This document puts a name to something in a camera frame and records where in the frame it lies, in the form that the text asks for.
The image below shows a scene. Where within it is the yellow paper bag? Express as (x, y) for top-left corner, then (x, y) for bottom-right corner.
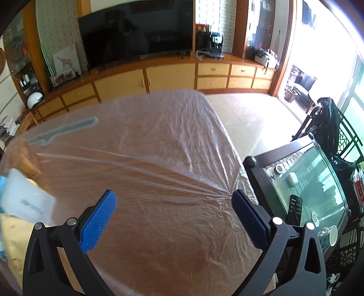
(1, 213), (33, 287)

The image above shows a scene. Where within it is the white dental floss box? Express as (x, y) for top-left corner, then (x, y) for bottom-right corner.
(1, 168), (56, 225)

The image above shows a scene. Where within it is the black remote control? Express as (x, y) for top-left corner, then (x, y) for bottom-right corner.
(287, 195), (302, 226)

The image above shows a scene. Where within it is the glass top side table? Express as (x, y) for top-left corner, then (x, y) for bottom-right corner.
(243, 136), (351, 258)

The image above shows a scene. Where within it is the grey table edge strip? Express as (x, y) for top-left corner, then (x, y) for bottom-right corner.
(26, 117), (99, 147)

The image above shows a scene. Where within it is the black jacket on chair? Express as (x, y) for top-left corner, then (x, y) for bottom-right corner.
(315, 97), (341, 155)

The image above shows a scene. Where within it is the stack of books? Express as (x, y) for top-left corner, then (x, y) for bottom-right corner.
(0, 115), (20, 144)

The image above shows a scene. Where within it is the potted plant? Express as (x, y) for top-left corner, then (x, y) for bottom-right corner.
(284, 85), (299, 103)

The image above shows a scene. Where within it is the white helmet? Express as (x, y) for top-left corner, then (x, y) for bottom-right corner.
(27, 92), (43, 110)

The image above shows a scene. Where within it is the wooden tv cabinet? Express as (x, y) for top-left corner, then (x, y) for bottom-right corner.
(31, 55), (276, 122)

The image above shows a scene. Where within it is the black coffee machine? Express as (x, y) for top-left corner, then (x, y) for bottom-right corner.
(195, 31), (224, 60)

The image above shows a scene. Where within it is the black flat television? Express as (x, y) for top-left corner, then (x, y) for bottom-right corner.
(78, 1), (194, 69)

